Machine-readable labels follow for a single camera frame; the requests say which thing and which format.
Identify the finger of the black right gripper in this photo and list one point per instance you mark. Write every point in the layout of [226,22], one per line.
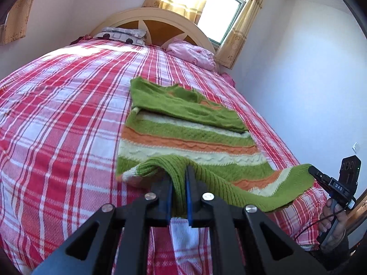
[317,174]

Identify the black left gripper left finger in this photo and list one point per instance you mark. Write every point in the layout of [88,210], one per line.
[114,239]

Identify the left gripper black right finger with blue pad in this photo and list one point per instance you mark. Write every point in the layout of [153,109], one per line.
[243,240]

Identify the green orange striped knit sweater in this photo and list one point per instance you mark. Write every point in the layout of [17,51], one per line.
[170,128]

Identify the person's right hand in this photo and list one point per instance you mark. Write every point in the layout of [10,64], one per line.
[329,217]

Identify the pink cloth at bedside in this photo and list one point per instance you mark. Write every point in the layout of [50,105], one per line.
[228,79]

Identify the pink crumpled blanket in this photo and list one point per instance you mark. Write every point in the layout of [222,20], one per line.
[193,54]

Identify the red white plaid bed sheet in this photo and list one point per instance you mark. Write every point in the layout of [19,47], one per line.
[61,121]

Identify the yellow curtain right side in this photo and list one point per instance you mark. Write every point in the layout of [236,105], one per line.
[232,45]

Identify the grey patterned folded pillow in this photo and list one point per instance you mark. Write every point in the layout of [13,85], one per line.
[127,36]

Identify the cream wooden headboard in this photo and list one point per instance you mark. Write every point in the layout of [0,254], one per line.
[161,26]

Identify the dark red cloth bed corner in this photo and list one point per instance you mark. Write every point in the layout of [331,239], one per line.
[81,38]

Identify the window behind headboard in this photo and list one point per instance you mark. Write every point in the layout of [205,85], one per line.
[218,17]

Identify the yellow curtain left window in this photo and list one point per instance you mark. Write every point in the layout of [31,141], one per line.
[14,18]

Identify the dark wooden door frame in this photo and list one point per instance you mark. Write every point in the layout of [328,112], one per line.
[357,216]

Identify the white wall socket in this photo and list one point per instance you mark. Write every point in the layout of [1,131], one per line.
[355,147]

